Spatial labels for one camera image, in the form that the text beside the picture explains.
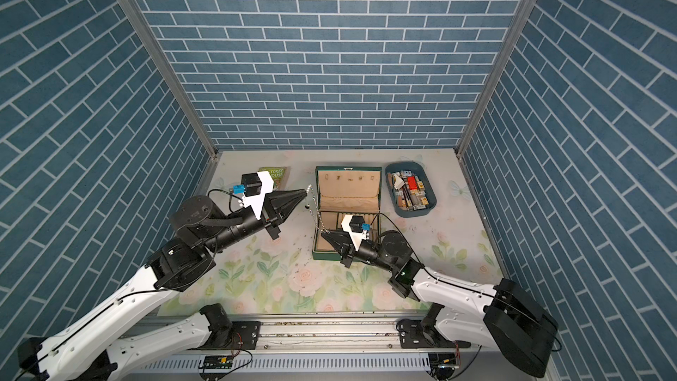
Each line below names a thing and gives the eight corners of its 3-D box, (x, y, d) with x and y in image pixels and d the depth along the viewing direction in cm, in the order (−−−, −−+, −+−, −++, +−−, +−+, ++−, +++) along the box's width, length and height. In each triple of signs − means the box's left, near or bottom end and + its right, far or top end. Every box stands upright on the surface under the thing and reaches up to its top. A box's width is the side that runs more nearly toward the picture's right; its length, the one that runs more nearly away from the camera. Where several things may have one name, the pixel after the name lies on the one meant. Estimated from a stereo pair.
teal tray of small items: (390, 217, 101) (391, 210, 97) (384, 168, 117) (385, 161, 113) (436, 217, 101) (439, 211, 97) (424, 168, 117) (426, 161, 114)
